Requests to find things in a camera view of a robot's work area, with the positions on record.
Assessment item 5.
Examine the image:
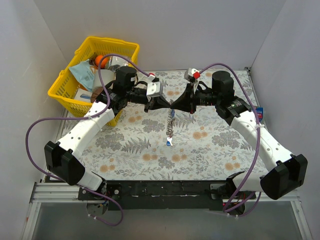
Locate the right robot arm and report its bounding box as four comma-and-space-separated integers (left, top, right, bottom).
171, 68, 308, 200

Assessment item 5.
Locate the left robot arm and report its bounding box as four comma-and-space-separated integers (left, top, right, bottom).
44, 66, 171, 200

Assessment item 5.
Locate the grey tape roll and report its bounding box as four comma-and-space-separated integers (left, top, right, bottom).
92, 69, 115, 92

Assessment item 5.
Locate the brown round object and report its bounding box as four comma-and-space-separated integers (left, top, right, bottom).
90, 87, 106, 103

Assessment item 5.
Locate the floral table mat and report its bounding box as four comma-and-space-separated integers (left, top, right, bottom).
49, 69, 281, 181

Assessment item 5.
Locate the blue tag with key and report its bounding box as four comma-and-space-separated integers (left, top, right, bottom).
166, 137, 173, 147

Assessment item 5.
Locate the silver foil packet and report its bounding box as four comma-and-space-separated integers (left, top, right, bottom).
106, 56, 129, 73

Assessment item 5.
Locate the orange ball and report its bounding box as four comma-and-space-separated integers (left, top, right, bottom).
94, 55, 104, 66

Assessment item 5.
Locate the white box in basket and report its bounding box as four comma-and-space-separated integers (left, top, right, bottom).
74, 88, 92, 103

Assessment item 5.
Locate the blue red small box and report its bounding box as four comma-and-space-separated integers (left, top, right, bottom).
255, 106, 264, 123

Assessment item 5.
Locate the light blue pouch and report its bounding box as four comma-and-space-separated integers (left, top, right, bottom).
69, 59, 97, 92

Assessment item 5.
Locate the yellow plastic basket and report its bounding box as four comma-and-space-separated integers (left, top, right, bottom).
47, 36, 140, 117

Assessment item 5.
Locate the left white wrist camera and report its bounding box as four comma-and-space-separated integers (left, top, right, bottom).
146, 73, 163, 101

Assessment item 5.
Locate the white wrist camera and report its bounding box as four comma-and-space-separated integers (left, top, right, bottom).
146, 73, 163, 101
184, 68, 201, 84

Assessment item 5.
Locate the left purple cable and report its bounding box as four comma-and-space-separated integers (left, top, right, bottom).
25, 53, 157, 227

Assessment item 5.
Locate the purple cable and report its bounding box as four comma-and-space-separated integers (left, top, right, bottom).
25, 53, 157, 227
198, 62, 263, 218

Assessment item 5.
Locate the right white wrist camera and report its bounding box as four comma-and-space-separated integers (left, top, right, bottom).
184, 68, 201, 84

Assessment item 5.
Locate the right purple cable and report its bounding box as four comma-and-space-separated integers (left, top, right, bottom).
198, 62, 263, 218

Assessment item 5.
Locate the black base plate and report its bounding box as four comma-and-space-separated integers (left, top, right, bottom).
77, 181, 257, 211

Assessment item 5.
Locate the aluminium frame rail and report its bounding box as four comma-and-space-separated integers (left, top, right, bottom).
21, 180, 313, 240

